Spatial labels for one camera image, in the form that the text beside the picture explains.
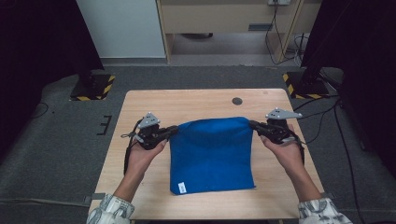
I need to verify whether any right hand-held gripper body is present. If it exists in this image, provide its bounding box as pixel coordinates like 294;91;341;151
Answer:
260;107;303;145

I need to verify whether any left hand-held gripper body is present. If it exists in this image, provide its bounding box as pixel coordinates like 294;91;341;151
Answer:
120;111;171;151

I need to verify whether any blue cloth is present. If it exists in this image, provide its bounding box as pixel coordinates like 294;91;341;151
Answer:
168;116;257;196

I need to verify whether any person's right hand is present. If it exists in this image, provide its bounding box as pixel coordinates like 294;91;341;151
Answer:
260;124;305;176

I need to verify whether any person's left hand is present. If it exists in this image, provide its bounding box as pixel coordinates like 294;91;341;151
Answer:
125;139;168;181

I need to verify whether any black striped stand base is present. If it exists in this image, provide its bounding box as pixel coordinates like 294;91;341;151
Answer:
282;71;331;100
69;74;116;102

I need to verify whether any person's left patterned sleeve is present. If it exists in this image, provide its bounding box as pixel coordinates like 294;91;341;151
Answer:
86;194;135;224

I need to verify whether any person's patterned sleeve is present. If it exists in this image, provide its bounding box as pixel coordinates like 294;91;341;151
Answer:
298;198;353;224
86;194;135;224

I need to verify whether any person's right patterned sleeve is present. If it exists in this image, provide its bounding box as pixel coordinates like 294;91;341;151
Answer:
298;198;353;224

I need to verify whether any white panel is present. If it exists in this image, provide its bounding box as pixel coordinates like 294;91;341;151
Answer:
77;0;166;59

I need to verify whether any black curtain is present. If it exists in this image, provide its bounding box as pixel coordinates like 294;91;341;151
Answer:
300;0;396;178
0;0;106;157

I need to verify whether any light wooden cabinet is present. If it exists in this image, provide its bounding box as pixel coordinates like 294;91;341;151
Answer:
155;0;323;64

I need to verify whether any right hand-held gripper black cable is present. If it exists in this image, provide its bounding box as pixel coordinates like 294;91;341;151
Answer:
290;132;306;166

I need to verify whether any hand-held gripper black cable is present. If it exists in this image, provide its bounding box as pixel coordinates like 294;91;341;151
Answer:
290;132;306;166
122;119;141;175

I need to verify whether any left hand-held gripper black cable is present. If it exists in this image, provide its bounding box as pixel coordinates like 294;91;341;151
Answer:
122;119;141;175

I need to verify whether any black floor cable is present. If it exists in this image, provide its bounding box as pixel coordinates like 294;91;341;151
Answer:
31;102;50;119
292;94;341;145
333;102;360;224

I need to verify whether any black power cable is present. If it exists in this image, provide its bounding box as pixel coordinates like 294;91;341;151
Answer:
264;3;301;65

